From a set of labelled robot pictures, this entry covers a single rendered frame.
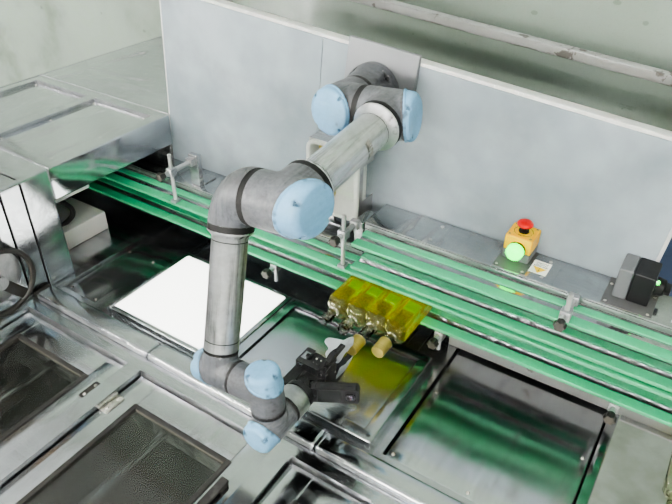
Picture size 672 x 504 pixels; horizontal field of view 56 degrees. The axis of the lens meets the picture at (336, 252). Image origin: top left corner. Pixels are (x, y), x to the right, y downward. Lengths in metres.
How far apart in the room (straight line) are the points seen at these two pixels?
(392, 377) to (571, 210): 0.61
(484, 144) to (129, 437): 1.13
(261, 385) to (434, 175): 0.77
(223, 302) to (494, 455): 0.74
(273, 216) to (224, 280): 0.21
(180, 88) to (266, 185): 1.09
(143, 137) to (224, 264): 1.03
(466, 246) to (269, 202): 0.69
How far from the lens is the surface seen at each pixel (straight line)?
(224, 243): 1.28
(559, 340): 1.61
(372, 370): 1.71
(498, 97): 1.60
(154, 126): 2.27
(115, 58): 2.94
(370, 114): 1.42
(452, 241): 1.71
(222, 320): 1.33
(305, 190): 1.14
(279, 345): 1.78
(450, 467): 1.58
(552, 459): 1.65
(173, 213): 2.22
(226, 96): 2.08
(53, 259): 2.15
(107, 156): 2.16
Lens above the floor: 2.18
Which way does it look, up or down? 44 degrees down
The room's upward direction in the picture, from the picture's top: 131 degrees counter-clockwise
